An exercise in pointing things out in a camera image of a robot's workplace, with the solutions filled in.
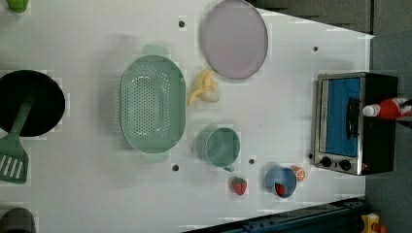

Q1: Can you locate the lime green object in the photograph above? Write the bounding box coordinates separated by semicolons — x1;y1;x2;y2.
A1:
6;0;29;14

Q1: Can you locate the silver black toaster oven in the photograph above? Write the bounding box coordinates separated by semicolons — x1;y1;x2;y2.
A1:
312;72;398;176

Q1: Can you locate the blue metal frame rail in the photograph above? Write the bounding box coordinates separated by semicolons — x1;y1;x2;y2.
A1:
186;198;371;233

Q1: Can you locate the green mug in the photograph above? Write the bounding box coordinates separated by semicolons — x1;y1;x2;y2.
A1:
196;126;241;172

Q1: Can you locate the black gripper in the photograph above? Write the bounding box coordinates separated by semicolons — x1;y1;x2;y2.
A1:
396;99;412;128

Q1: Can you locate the black frying pan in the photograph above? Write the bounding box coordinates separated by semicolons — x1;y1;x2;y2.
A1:
0;69;66;138

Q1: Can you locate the blue cup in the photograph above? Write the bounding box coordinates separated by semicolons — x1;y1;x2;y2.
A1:
264;166;297;198

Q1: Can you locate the green slotted spatula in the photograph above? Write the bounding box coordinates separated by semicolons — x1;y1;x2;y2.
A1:
0;101;32;184

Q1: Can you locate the grey object at edge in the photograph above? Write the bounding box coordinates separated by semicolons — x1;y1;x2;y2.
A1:
0;208;37;233

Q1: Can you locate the toy orange half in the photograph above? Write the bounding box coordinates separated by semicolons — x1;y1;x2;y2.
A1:
291;165;306;182

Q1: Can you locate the red strawberry in cup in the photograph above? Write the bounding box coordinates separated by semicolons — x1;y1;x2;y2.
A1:
275;183;286;196

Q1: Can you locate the red toy strawberry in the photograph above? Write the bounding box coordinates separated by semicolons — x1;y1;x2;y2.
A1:
231;177;247;195

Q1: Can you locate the yellow red toy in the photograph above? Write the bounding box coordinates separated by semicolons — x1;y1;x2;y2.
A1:
361;214;388;233

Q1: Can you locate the red ketchup bottle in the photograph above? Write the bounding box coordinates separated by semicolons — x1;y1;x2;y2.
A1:
361;98;407;119

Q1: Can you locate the round lilac plate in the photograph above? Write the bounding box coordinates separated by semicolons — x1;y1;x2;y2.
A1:
201;0;268;79

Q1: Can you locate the green oval colander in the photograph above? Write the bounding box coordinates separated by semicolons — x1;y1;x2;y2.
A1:
120;45;186;164

